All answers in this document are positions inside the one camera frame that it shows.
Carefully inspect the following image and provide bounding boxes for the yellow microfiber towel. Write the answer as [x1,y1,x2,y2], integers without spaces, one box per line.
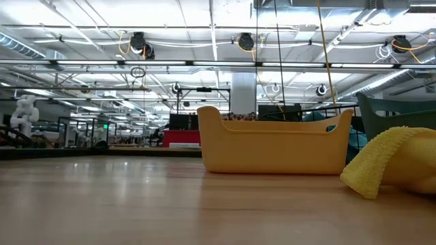
[339,126,436,201]

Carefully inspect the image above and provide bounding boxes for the black monitor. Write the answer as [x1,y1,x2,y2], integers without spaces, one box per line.
[168,113,200,131]

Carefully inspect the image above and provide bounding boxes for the white pillar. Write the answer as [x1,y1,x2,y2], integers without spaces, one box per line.
[230,72,258,116]

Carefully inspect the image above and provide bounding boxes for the red cabinet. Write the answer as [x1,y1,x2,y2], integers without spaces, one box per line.
[162,129,202,148]

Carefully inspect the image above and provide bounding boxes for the black screen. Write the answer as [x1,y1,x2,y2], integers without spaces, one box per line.
[257,103,303,123]

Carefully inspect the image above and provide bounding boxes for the orange plastic basket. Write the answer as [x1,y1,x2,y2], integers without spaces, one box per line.
[197,105,354,176]

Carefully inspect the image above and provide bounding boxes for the long ceiling light strip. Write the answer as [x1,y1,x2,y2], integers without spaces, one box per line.
[0,59,436,70]

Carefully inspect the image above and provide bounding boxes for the teal plastic basket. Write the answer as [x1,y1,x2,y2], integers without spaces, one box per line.
[356,91,436,141]

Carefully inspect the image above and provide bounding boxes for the white humanoid robot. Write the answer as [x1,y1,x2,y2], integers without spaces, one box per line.
[9,94,40,139]

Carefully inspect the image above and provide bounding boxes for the black gantry frame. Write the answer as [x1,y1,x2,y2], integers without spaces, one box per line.
[176,86,232,115]

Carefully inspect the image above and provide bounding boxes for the black ceiling cable reel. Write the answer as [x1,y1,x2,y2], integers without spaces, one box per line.
[237,32,255,52]
[391,35,412,54]
[130,31,156,61]

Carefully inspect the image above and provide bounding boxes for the black metal table frame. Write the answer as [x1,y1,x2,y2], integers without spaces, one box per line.
[0,146,202,161]

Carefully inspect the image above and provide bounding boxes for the yellow cable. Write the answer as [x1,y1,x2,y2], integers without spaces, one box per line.
[316,0,339,116]

